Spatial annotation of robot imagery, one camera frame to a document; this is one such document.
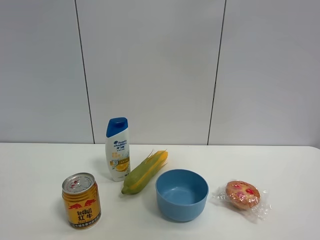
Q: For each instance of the gold Red Bull can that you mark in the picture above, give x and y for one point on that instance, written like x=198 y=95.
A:
x=81 y=200

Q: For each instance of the white blue shampoo bottle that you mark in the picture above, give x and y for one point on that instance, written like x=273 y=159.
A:
x=117 y=148

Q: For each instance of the toy corn cob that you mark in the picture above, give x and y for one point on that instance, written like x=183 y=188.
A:
x=139 y=177

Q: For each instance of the blue plastic bowl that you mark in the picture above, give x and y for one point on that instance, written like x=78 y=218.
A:
x=181 y=194

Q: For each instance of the plastic wrapped muffin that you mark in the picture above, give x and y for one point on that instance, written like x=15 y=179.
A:
x=243 y=198

